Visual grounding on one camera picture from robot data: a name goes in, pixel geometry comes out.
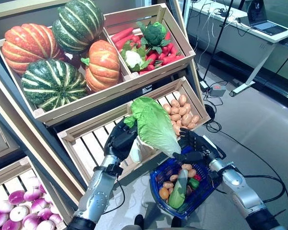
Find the blue plastic shopping basket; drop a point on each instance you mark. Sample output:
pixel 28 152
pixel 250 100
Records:
pixel 199 198

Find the large wooden pumpkin crate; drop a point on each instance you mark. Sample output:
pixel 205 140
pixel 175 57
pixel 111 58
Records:
pixel 86 101

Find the empty slatted wooden crate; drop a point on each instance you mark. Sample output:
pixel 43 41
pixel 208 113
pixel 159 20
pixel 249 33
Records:
pixel 96 143

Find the dark robot waist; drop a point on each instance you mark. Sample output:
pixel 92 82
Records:
pixel 156 228

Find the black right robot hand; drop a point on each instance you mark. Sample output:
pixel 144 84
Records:
pixel 204 148

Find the wooden carrot crate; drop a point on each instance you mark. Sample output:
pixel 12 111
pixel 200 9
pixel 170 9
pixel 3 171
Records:
pixel 163 69

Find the small orange pumpkin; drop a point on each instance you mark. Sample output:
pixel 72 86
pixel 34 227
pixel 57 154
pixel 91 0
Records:
pixel 103 64

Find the green bell pepper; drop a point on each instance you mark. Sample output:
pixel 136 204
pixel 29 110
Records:
pixel 194 183

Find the black tripod stand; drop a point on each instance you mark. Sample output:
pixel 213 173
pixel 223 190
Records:
pixel 217 40

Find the white cauliflower with leaves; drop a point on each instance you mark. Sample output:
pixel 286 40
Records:
pixel 133 58

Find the napa cabbage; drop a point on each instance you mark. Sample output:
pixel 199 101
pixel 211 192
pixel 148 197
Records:
pixel 177 196
pixel 151 119

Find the green broccoli head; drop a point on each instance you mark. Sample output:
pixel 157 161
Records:
pixel 154 33

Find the green striped pumpkin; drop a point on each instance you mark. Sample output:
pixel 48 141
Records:
pixel 79 24
pixel 52 83

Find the red bell pepper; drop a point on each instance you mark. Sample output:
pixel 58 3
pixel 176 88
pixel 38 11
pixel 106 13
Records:
pixel 198 177

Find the wooden turnip crate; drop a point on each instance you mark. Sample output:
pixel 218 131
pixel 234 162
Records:
pixel 9 171

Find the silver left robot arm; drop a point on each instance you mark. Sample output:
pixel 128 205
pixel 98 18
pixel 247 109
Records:
pixel 96 196

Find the open grey laptop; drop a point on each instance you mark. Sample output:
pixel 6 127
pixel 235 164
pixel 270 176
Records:
pixel 268 28

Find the orange fruit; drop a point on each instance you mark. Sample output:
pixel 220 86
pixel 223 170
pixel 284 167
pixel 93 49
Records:
pixel 163 193

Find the wood and dark display stand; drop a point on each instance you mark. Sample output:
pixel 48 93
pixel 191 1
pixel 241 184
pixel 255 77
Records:
pixel 14 12

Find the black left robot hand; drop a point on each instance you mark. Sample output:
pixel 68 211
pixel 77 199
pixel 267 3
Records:
pixel 121 141

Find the wooden potato crate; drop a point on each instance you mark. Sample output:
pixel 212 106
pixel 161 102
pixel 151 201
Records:
pixel 168 95

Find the red carrot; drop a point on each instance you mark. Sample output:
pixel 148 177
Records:
pixel 135 39
pixel 123 43
pixel 172 60
pixel 152 58
pixel 144 72
pixel 168 36
pixel 122 34
pixel 163 56
pixel 170 49
pixel 150 68

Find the grey box red button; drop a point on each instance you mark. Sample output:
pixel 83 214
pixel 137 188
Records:
pixel 218 91

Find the white desk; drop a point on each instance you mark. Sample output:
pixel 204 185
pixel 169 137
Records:
pixel 230 45

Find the dark purple vegetable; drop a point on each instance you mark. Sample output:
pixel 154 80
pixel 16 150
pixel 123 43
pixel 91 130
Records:
pixel 169 171
pixel 159 177

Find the large orange ribbed pumpkin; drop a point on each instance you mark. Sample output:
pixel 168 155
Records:
pixel 28 45

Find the brown round vegetable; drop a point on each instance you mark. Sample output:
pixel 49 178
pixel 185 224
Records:
pixel 188 190

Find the white power adapter brick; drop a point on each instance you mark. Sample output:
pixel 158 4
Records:
pixel 204 85

